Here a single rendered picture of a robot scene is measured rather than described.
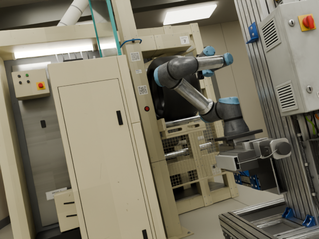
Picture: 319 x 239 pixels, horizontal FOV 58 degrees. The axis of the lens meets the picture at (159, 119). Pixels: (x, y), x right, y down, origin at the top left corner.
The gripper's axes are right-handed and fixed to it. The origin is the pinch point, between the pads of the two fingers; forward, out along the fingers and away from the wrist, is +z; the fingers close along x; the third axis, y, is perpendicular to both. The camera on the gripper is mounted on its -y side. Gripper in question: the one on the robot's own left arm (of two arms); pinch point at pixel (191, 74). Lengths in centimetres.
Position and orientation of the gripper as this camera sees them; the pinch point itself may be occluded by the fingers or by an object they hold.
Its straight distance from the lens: 224.4
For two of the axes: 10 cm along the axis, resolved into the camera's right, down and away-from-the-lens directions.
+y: -2.6, -9.5, 1.8
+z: -2.7, 2.5, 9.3
